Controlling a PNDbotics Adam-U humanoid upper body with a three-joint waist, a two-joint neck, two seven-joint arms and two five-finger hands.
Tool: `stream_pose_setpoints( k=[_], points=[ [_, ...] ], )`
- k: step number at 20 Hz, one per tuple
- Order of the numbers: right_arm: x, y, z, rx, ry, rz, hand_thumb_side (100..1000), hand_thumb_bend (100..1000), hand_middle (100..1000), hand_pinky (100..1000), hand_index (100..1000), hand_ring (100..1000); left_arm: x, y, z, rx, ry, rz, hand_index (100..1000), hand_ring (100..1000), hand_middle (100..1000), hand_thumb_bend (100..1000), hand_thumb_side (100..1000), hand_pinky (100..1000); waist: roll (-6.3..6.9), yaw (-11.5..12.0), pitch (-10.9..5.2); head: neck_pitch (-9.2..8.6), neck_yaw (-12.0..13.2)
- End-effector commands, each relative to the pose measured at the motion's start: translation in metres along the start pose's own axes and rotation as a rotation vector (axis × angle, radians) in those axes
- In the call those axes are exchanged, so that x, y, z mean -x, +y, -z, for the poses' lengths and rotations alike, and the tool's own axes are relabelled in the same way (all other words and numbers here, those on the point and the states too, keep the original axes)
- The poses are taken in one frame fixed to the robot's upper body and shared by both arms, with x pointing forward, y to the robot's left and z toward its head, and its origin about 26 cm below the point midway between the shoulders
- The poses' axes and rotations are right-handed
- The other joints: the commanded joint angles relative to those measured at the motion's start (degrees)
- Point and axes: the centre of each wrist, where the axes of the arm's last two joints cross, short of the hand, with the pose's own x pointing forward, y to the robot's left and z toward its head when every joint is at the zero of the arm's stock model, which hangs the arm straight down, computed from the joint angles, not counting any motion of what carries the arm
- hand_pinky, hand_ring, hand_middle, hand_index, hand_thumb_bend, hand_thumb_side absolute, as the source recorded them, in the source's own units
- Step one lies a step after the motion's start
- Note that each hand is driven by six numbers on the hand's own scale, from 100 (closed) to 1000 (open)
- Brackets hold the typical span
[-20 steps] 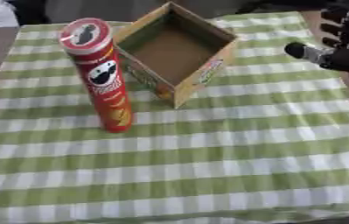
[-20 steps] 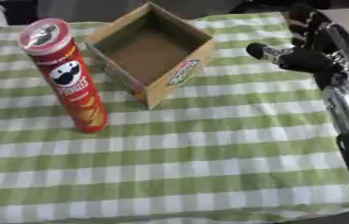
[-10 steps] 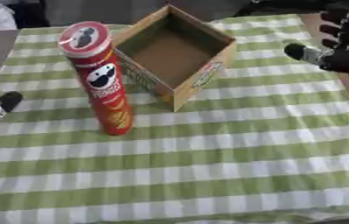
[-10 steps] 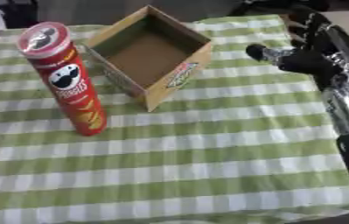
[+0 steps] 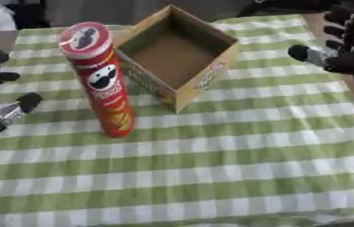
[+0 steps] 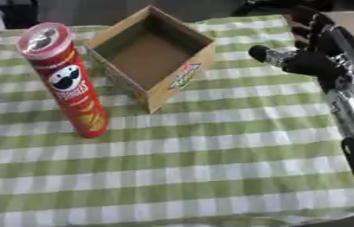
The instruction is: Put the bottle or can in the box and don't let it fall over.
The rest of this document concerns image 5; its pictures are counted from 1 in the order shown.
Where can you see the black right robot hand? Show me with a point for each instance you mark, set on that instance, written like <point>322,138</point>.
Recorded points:
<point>353,44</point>

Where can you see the open tan cardboard box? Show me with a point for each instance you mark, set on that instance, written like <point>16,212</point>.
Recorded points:
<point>177,56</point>

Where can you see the person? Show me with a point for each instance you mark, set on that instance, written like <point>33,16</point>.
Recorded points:
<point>1,13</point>

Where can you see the red cylindrical snack can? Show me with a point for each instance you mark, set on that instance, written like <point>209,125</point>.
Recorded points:
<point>102,79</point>

